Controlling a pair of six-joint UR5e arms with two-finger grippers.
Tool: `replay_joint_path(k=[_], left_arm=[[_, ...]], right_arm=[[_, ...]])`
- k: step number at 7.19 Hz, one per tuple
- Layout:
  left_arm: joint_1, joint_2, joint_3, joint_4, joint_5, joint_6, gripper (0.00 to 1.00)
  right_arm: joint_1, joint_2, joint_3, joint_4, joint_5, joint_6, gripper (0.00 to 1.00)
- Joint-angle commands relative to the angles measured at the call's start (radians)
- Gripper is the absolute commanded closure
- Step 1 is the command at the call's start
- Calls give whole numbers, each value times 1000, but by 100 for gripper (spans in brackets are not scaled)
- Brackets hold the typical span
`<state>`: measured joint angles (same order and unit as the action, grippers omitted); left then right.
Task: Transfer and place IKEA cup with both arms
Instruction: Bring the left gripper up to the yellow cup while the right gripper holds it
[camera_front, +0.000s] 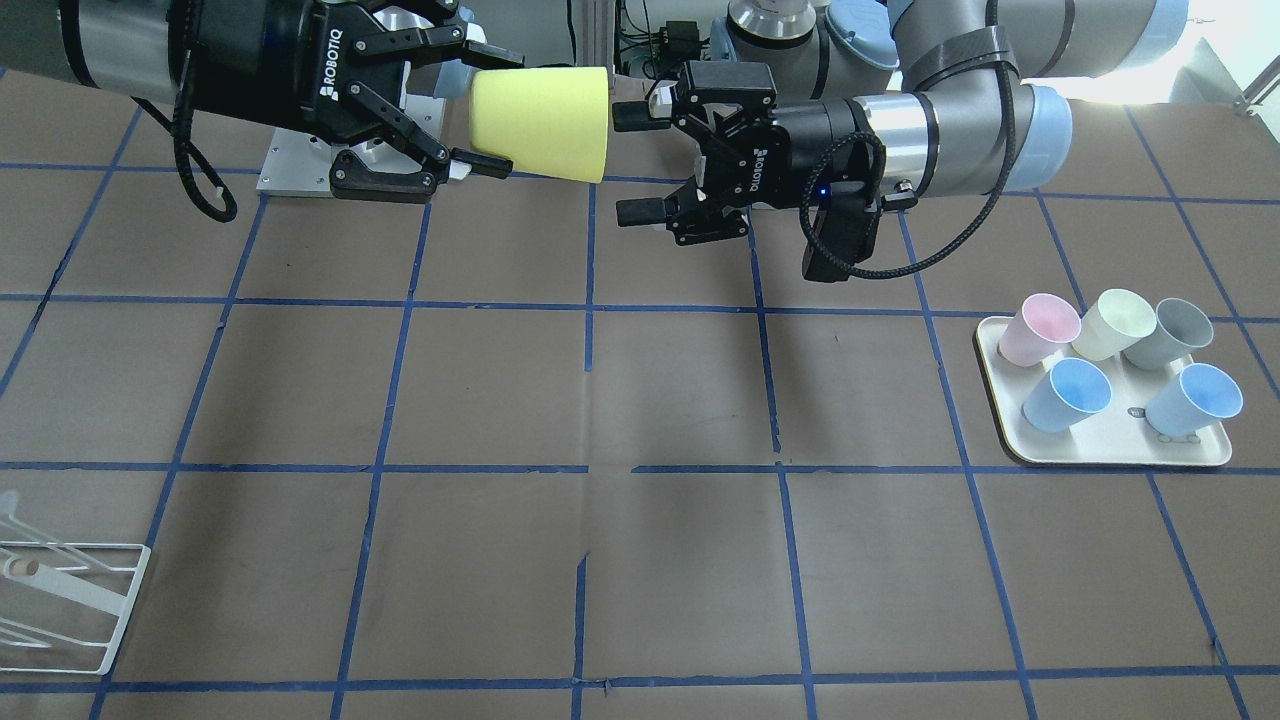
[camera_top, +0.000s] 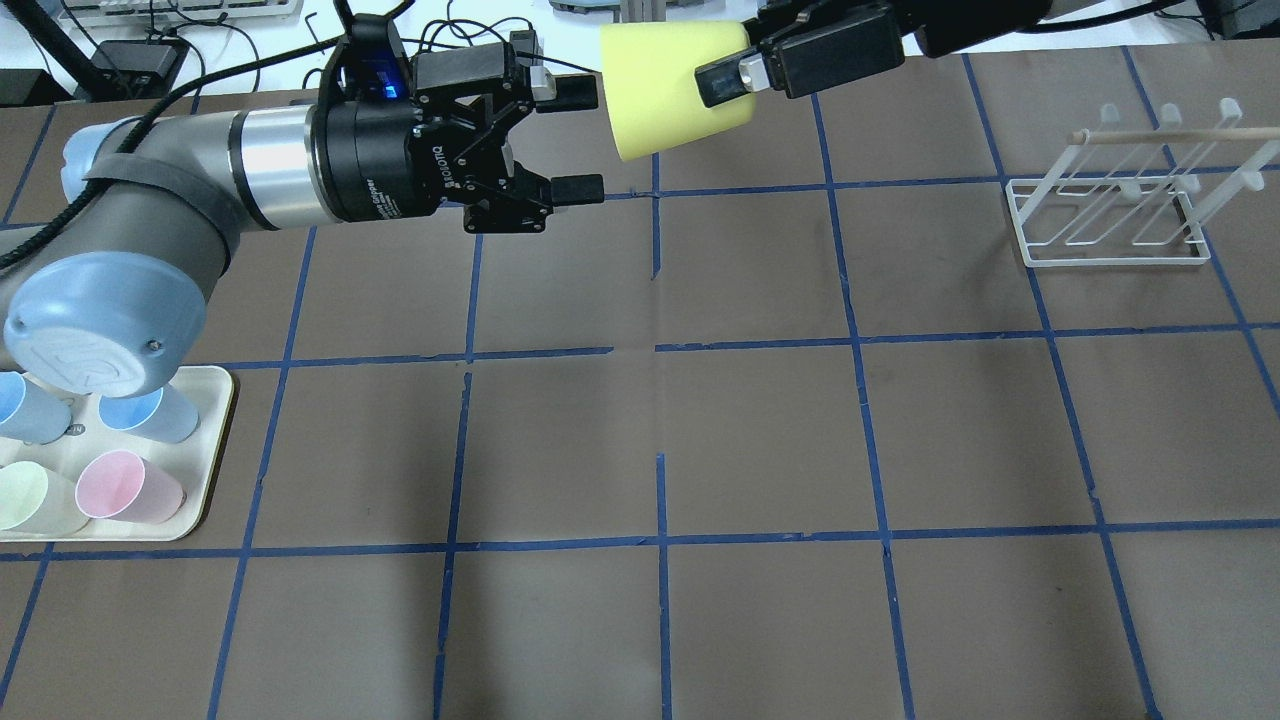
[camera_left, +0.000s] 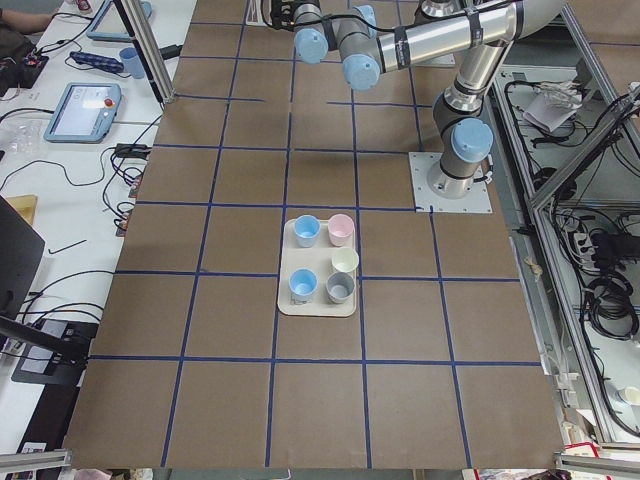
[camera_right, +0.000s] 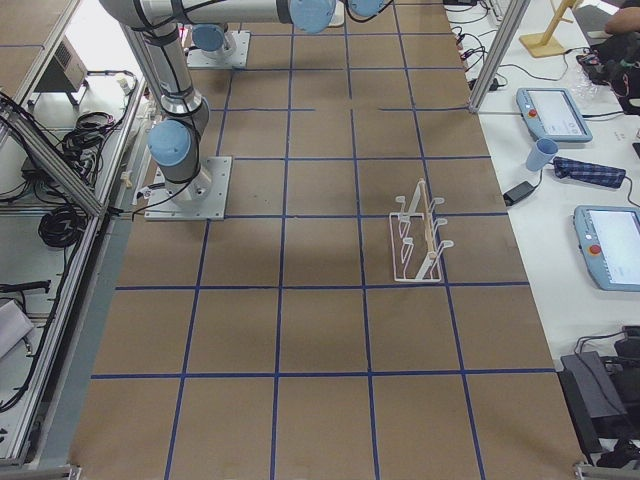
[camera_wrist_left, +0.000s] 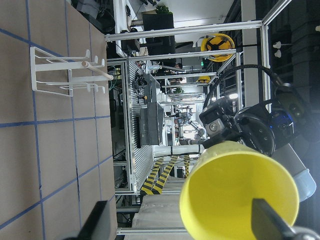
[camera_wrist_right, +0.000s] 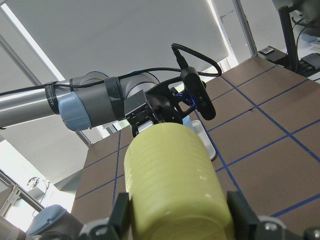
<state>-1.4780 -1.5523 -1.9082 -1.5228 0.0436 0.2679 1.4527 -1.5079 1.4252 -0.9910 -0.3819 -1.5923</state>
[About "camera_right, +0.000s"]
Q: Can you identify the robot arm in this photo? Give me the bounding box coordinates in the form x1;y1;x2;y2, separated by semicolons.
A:
101;1;336;203
184;0;390;53

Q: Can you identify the blue cup on desk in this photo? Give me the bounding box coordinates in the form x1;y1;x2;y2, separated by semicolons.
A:
525;138;559;172

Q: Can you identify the black power adapter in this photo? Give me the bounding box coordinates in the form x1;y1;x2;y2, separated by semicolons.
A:
502;181;536;207

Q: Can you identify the folded blue plaid umbrella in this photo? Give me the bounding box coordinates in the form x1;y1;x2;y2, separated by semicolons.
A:
553;157;626;189

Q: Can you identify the upper teach pendant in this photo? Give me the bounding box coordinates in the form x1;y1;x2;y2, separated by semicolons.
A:
515;88;593;143

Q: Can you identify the teach pendant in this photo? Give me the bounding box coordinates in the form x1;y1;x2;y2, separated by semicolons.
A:
515;88;593;143
573;205;639;292

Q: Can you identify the lower teach pendant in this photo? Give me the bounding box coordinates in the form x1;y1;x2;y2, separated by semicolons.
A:
573;205;639;292

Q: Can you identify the wooden stand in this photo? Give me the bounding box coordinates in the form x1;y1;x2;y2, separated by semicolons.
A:
519;0;581;58

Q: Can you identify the grey control box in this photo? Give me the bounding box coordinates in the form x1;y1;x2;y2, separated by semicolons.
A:
34;36;88;107

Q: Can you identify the white wire cup rack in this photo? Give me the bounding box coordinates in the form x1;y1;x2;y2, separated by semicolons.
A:
388;178;455;284

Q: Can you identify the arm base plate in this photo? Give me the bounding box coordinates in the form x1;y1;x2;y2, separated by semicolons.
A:
187;25;251;70
143;156;232;221

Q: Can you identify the aluminium frame post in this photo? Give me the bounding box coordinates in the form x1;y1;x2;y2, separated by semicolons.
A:
468;0;530;113

